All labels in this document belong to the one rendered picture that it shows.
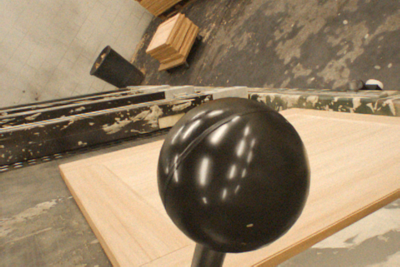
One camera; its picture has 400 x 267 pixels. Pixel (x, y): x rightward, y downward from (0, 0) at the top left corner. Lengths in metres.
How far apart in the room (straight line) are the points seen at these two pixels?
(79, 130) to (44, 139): 0.08
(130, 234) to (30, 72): 5.52
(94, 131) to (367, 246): 0.67
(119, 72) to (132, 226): 4.64
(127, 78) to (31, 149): 4.24
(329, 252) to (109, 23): 6.18
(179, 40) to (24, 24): 2.87
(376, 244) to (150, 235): 0.18
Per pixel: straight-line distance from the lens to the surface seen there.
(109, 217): 0.37
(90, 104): 1.15
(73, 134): 0.81
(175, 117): 0.89
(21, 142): 0.80
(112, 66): 4.91
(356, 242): 0.25
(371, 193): 0.37
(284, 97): 0.90
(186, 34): 3.93
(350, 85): 0.83
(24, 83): 5.76
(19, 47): 5.86
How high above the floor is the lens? 1.46
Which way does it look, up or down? 30 degrees down
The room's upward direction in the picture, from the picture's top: 57 degrees counter-clockwise
